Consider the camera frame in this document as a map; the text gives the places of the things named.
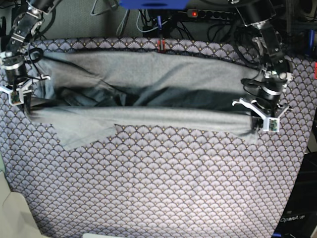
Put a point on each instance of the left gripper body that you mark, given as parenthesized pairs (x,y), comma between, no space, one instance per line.
(267,93)

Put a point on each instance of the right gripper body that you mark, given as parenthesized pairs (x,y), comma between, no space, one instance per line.
(15,69)

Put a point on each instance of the light grey T-shirt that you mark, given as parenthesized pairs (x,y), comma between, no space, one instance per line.
(89,93)

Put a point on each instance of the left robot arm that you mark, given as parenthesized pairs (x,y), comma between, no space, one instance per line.
(275,72)

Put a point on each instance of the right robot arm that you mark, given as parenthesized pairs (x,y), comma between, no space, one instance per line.
(32,23)

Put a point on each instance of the black OpenArm box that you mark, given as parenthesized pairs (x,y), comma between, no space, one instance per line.
(299,219)

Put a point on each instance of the black power strip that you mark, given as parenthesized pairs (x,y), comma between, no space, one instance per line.
(210,15)

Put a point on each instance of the red table clamp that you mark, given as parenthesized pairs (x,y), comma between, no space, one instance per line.
(161,45)

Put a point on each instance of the beige chair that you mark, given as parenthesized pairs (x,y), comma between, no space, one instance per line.
(16,220)

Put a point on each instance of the patterned blue fan tablecloth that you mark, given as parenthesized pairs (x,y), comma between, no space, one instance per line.
(155,181)

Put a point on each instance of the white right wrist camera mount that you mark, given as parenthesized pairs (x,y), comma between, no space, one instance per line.
(17,93)

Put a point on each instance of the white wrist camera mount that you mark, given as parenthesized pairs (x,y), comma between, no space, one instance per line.
(17,93)
(270,124)

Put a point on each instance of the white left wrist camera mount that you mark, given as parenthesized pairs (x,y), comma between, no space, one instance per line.
(270,124)

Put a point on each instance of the blue post right edge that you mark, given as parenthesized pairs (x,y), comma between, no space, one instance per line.
(310,42)

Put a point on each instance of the blue camera mount bracket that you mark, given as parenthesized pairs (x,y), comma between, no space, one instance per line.
(154,4)

